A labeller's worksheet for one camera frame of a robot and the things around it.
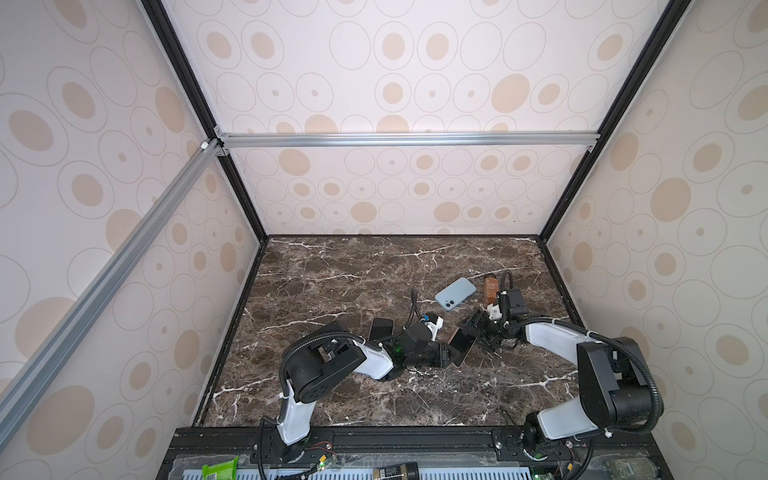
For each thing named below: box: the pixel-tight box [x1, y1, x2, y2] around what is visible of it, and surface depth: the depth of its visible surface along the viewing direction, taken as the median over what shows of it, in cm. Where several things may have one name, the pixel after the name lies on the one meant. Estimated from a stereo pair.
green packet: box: [201, 455, 239, 480], surface depth 71 cm
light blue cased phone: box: [434, 277, 477, 311], surface depth 105 cm
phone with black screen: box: [448, 327, 478, 367], surface depth 90 cm
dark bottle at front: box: [373, 461, 420, 480], surface depth 69 cm
